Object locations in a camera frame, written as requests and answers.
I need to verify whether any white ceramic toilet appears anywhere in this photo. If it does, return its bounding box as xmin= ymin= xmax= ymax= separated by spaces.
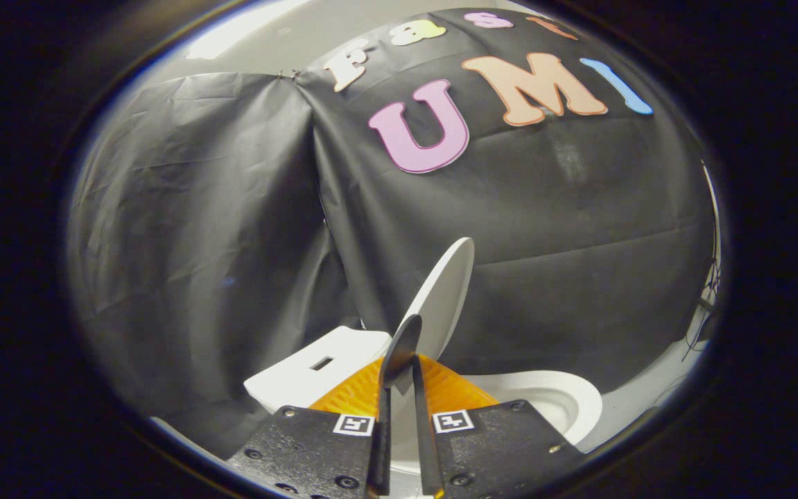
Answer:
xmin=243 ymin=326 xmax=604 ymax=499

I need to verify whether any white toilet lid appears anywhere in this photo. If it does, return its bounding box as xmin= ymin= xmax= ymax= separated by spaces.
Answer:
xmin=380 ymin=237 xmax=476 ymax=389

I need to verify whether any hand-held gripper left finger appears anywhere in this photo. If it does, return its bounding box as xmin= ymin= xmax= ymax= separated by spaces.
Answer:
xmin=227 ymin=356 xmax=393 ymax=499

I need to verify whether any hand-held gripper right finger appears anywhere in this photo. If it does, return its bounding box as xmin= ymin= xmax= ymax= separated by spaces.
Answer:
xmin=411 ymin=353 xmax=588 ymax=499

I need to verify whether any black backdrop cloth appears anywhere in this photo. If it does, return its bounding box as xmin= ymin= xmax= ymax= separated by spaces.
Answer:
xmin=66 ymin=7 xmax=718 ymax=458

